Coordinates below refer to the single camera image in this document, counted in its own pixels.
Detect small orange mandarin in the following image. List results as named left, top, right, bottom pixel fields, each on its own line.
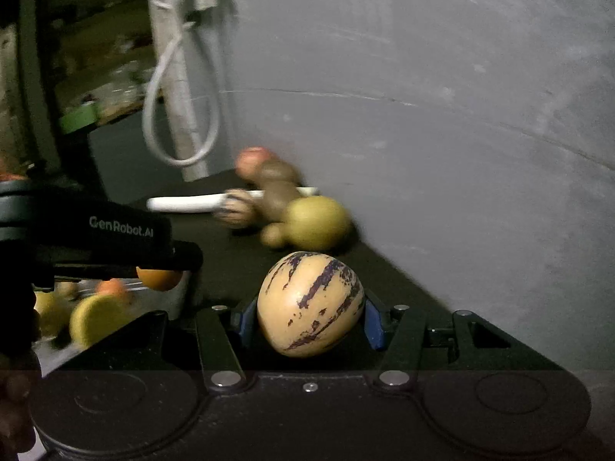
left=136, top=267, right=183, bottom=292
left=95, top=278, right=131, bottom=304

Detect yellow lemon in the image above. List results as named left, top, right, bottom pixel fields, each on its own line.
left=69, top=295, right=131, bottom=348

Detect striped pepino melon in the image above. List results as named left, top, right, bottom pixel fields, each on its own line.
left=214, top=188, right=258, bottom=229
left=256, top=251, right=366, bottom=357

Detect brownish yellow pear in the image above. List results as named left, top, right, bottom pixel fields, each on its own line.
left=34, top=292, right=72, bottom=338

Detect silver metal tray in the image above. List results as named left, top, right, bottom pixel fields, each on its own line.
left=29, top=294, right=199, bottom=460

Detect dark grey cabinet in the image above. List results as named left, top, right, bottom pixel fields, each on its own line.
left=88, top=109, right=187, bottom=205

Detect green box on shelf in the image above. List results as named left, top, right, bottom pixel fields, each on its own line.
left=60, top=102, right=99, bottom=134

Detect small walnut behind mandarin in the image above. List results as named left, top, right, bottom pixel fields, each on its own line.
left=259, top=223, right=287, bottom=249

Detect white plastic tube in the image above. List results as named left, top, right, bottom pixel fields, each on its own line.
left=145, top=186, right=320, bottom=214

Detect yellow-green pear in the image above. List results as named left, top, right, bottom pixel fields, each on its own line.
left=283, top=196, right=352, bottom=251

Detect near brown kiwi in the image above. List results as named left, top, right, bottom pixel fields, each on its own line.
left=261, top=180, right=301, bottom=222

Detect brown kiwi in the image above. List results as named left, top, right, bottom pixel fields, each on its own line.
left=254, top=158, right=301, bottom=186
left=261, top=180, right=301, bottom=222

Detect far brown kiwi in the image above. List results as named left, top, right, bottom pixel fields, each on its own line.
left=254, top=158, right=301, bottom=186

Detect red apple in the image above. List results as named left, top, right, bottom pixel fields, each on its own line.
left=234, top=146, right=277, bottom=182

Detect white hanging hose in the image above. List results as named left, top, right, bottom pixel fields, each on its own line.
left=141, top=18, right=221, bottom=168

